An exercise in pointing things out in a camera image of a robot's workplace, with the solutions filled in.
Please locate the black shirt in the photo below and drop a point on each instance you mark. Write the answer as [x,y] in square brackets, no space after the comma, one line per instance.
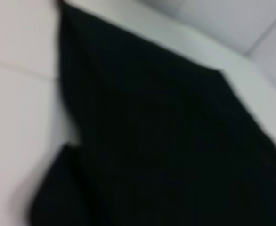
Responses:
[166,141]

